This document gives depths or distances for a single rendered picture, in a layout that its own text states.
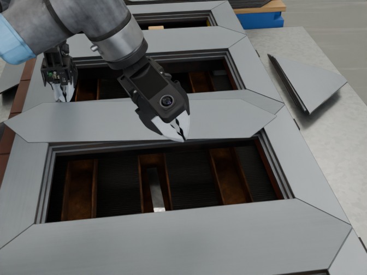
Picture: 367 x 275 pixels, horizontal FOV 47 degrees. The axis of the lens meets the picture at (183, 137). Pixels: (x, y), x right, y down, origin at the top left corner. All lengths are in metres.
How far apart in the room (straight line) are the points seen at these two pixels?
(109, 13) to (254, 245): 0.52
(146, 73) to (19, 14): 0.20
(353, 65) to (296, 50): 1.61
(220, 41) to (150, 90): 0.93
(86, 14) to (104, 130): 0.56
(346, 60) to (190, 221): 2.66
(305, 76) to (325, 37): 2.19
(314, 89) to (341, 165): 0.32
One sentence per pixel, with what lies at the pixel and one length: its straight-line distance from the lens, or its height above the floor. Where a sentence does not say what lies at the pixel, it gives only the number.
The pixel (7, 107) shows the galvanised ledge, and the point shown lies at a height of 0.68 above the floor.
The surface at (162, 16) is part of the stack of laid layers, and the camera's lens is 1.79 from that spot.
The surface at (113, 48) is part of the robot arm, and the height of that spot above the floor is 1.25.
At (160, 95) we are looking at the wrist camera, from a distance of 0.65.
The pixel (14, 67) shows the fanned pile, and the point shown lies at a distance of 1.78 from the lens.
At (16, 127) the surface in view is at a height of 0.85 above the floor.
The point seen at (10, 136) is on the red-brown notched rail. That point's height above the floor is 0.83.
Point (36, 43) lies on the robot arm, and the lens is 0.65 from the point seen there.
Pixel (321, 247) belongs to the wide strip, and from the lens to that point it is 0.91.
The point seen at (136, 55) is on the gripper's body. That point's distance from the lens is 0.66.
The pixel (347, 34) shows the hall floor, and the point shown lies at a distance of 3.82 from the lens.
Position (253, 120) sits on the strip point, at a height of 0.85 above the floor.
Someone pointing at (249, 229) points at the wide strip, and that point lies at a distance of 0.90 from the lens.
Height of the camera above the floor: 1.55
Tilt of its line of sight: 39 degrees down
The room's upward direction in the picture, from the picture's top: straight up
